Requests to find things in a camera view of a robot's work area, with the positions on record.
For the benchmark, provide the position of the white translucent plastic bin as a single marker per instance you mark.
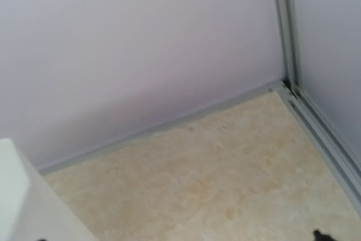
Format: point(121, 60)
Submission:
point(30, 209)

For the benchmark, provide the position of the aluminium corner post right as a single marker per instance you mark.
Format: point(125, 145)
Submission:
point(289, 39)

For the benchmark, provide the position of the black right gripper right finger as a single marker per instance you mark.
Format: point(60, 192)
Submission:
point(319, 236)

